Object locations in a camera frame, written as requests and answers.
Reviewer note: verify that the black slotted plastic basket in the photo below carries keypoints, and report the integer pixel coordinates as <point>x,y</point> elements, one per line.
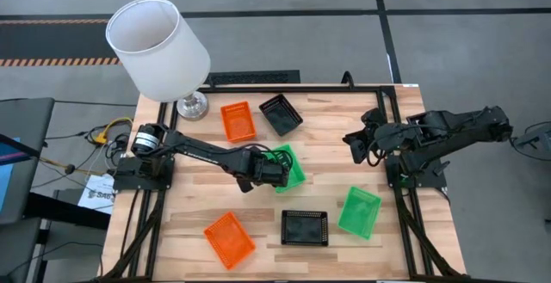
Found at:
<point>280,114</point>
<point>304,228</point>

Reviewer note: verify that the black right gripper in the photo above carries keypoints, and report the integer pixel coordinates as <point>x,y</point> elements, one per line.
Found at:
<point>376,139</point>

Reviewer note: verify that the green slotted plastic basket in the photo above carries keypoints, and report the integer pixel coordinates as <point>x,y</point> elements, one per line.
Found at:
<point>297,175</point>
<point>359,212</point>

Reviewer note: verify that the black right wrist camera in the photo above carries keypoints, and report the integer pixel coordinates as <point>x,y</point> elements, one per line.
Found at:
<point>372,116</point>

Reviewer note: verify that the white shade silver table lamp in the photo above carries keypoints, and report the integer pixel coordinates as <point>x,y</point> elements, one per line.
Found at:
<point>159,51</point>

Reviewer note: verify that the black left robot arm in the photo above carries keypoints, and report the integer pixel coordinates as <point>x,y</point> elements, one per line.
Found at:
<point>202,149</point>

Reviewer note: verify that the orange slotted plastic basket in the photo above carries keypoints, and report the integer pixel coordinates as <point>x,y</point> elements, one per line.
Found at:
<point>238,121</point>
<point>229,240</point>

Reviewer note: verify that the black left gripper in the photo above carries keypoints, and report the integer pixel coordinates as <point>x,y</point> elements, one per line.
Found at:
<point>271,173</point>

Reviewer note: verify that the black aluminium table frame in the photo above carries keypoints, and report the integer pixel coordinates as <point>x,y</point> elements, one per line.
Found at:
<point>301,89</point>

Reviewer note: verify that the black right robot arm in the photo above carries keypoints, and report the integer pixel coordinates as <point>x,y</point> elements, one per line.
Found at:
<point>452,128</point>

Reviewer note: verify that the black floor vent grate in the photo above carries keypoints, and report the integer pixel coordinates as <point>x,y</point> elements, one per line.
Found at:
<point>254,78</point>

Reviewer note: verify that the white printed paper sheet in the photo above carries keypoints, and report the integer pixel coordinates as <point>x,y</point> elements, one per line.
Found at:
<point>97,195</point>

